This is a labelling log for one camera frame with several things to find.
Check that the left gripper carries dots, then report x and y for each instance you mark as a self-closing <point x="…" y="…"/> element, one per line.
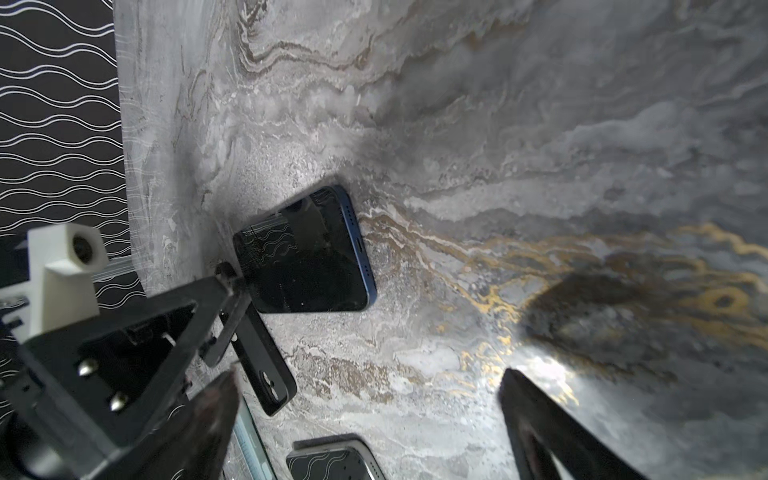
<point x="87" y="394"/>

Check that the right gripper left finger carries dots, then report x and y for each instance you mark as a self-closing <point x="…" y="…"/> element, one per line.
<point x="193" y="442"/>

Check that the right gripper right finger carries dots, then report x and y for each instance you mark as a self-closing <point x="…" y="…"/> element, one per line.
<point x="542" y="433"/>

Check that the light blue phone case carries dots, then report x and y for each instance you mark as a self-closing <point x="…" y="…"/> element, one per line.
<point x="256" y="461"/>

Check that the black phone lying flat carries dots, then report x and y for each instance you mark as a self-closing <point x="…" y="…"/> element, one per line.
<point x="345" y="456"/>

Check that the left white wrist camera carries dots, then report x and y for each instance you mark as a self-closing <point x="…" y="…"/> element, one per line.
<point x="47" y="279"/>

